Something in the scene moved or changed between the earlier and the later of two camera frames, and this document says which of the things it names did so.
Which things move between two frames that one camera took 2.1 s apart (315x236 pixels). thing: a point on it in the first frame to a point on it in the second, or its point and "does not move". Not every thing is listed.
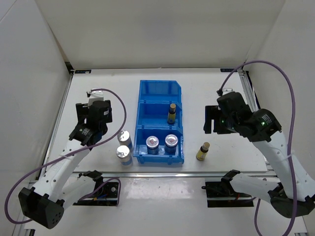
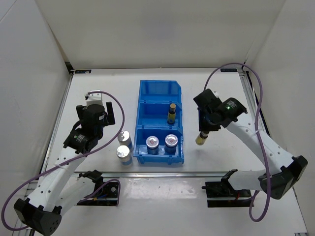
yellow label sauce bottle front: [203, 152] to [201, 139]
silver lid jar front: [125, 157] does not move
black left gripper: [82, 109] does not move
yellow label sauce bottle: [172, 116] does not move
